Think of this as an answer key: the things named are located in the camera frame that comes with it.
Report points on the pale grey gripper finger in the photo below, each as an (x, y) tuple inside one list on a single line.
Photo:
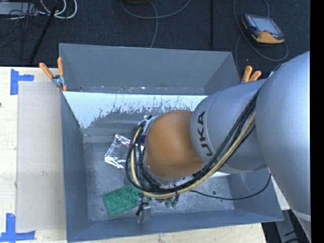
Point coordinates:
[(144, 215)]

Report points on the grey metal bin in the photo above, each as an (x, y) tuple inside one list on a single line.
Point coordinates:
[(106, 67)]

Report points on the green flat studded board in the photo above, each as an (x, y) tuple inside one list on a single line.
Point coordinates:
[(121, 201)]

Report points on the brown cardboard board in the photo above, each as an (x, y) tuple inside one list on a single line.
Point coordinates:
[(38, 148)]

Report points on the clear crinkled plastic packet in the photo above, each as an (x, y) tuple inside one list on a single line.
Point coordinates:
[(117, 151)]

